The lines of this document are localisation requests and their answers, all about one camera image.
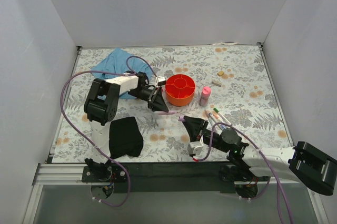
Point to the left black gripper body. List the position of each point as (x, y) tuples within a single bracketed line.
[(153, 97)]

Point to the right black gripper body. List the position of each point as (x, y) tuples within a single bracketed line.
[(202, 129)]

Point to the pink glue bottle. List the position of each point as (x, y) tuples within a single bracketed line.
[(205, 94)]

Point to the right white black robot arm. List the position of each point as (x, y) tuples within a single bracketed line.
[(301, 163)]

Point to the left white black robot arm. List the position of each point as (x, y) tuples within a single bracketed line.
[(102, 102)]

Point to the blue cap marker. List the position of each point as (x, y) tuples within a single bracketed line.
[(212, 117)]

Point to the orange cap marker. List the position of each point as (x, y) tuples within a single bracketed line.
[(218, 118)]

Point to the green cap marker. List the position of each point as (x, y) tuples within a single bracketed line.
[(222, 116)]

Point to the orange round organizer container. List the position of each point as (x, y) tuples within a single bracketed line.
[(180, 90)]

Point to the black cloth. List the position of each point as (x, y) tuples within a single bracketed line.
[(125, 138)]

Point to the small brown eraser piece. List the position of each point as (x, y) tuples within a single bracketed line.
[(216, 83)]

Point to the floral table mat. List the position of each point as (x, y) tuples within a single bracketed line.
[(246, 98)]

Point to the blue cloth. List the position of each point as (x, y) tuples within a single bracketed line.
[(116, 62)]

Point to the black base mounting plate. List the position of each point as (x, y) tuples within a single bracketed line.
[(219, 176)]

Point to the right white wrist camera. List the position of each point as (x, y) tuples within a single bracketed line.
[(194, 148)]

